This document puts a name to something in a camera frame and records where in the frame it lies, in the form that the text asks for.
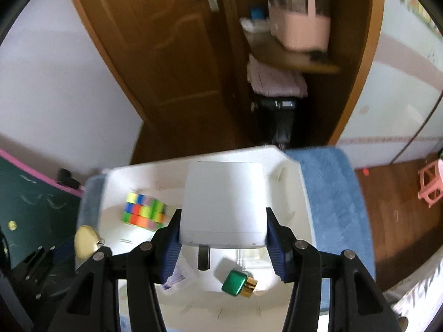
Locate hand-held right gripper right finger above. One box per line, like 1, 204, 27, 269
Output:
265, 207, 402, 332

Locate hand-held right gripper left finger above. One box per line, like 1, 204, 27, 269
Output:
33, 209, 183, 332

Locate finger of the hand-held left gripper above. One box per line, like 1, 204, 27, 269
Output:
12, 245, 79, 307

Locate green bottle with gold cap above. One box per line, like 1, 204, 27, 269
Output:
221, 269, 258, 298

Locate multicoloured puzzle cube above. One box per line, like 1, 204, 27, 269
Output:
121, 193, 168, 231

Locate white plastic storage tray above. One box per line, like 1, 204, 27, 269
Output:
97, 144, 326, 332

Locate white charger plug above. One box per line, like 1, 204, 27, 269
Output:
180, 161, 269, 270

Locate blue table cloth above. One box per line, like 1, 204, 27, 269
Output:
78, 147, 376, 315

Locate black easel knob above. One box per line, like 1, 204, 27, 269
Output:
57, 168, 79, 188

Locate dark appliance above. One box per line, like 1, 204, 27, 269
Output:
252, 97, 296, 146

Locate checked white cloth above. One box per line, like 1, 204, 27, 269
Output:
384, 259, 440, 332

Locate pink plastic stool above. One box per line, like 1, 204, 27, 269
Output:
418, 159, 443, 208

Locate folded pink towels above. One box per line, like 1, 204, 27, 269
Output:
246, 55, 308, 97

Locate brown wooden corner shelf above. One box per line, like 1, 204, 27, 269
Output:
221, 0, 385, 146

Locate brown wooden door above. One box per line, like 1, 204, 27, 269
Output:
64, 0, 243, 165

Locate floral sliding wardrobe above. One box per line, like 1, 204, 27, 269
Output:
336, 0, 443, 167

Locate pink basket with clear dome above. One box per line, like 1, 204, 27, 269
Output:
268, 0, 330, 52

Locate white paper packet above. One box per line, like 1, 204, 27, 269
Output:
240, 17, 277, 33

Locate green chalkboard with pink frame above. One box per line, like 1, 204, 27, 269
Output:
0, 149, 85, 274

